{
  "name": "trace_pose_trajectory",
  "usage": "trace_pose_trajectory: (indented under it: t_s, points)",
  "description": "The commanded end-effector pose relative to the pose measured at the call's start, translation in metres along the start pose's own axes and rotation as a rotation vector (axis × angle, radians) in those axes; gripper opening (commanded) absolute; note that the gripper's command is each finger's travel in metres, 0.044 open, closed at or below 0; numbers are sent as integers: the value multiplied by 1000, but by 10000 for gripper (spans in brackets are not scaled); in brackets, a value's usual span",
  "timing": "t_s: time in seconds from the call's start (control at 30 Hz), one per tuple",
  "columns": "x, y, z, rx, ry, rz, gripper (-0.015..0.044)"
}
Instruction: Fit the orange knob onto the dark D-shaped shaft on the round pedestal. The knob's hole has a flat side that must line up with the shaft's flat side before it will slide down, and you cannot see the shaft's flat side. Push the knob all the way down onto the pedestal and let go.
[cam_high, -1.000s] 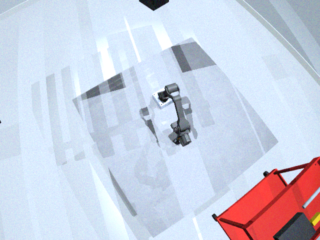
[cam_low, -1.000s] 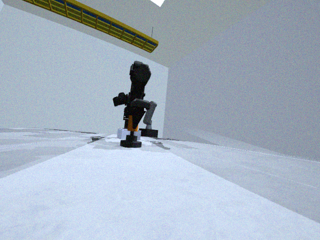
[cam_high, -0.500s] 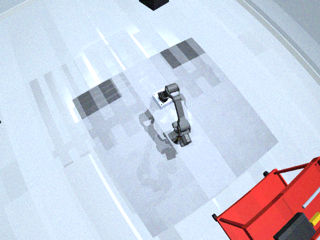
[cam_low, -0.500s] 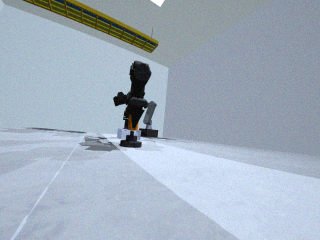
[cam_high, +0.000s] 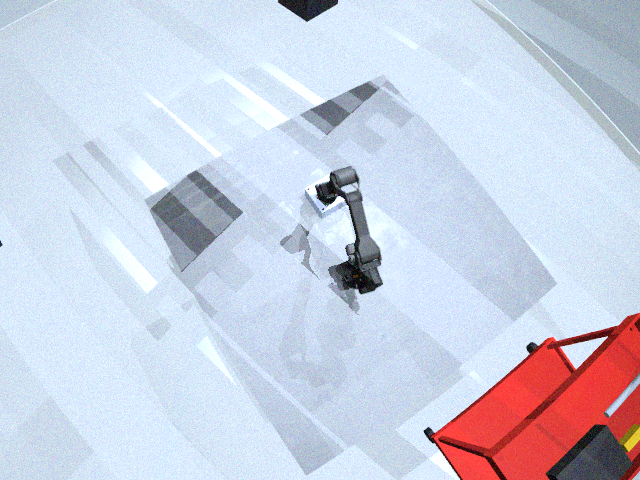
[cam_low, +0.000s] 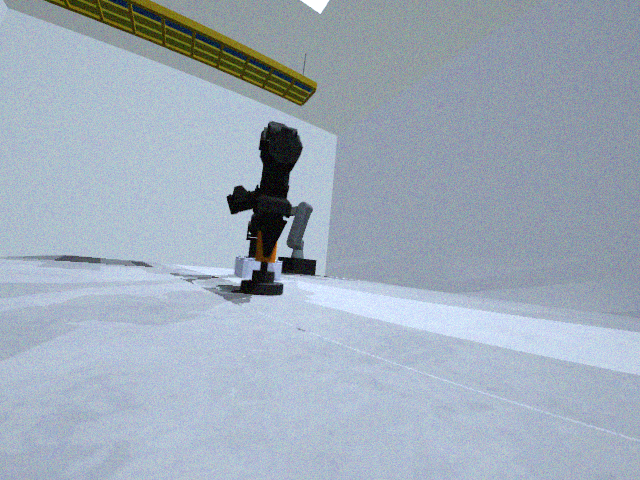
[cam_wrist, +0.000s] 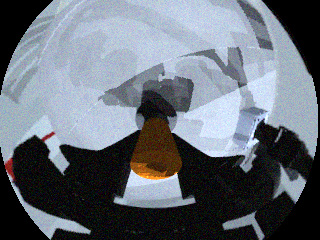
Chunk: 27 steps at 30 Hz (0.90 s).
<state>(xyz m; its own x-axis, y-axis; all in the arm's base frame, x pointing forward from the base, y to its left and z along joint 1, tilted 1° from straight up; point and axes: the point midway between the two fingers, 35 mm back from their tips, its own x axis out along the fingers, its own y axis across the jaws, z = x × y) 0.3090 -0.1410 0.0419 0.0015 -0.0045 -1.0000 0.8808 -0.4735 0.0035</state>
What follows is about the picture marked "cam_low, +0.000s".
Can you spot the orange knob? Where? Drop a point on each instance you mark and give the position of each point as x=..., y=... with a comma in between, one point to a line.
x=259, y=253

